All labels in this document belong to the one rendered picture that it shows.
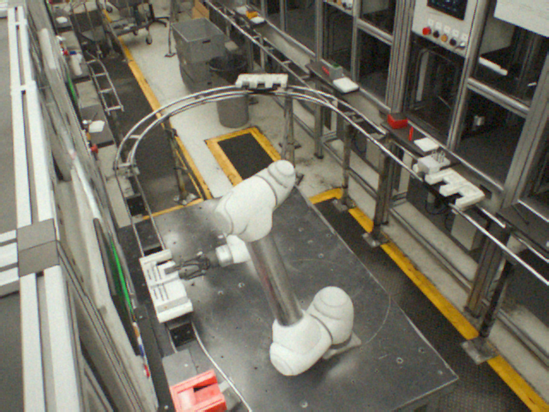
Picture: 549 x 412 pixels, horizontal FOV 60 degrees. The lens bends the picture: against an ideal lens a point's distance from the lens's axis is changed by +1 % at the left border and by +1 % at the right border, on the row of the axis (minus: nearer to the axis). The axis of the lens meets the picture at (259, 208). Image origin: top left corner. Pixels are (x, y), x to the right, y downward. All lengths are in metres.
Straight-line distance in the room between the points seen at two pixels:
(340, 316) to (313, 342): 0.15
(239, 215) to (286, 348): 0.56
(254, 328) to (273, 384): 0.28
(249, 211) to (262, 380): 0.77
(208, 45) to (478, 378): 3.87
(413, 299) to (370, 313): 0.98
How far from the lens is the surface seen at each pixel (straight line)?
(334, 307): 1.85
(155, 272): 2.09
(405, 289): 3.19
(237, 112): 4.68
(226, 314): 2.19
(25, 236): 0.64
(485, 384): 2.91
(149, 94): 5.67
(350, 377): 2.01
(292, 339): 1.77
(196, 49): 5.15
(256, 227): 1.53
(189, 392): 1.70
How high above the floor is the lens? 2.41
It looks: 40 degrees down
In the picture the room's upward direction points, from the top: 5 degrees counter-clockwise
